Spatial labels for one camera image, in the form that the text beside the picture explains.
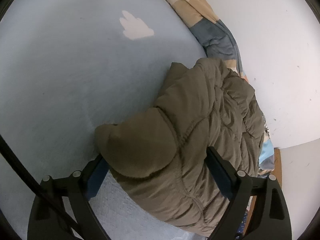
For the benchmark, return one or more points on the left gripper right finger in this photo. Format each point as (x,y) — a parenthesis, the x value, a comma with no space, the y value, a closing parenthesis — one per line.
(237,187)

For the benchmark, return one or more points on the navy star pillow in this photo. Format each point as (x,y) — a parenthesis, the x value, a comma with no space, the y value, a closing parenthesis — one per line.
(241,230)

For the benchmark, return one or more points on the light blue cloud bedsheet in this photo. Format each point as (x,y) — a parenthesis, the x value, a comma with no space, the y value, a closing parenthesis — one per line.
(68,66)

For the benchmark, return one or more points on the olive puffer hooded jacket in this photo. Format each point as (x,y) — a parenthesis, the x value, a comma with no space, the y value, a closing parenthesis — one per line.
(191,202)

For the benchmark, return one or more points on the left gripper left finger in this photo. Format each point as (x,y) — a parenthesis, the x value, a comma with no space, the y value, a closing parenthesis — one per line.
(68,214)

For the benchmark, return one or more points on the patchwork cartoon quilt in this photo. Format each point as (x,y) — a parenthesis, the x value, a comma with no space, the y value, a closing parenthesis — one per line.
(212,30)

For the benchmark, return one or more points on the wooden headboard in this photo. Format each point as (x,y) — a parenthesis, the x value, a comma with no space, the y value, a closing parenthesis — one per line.
(267,205)

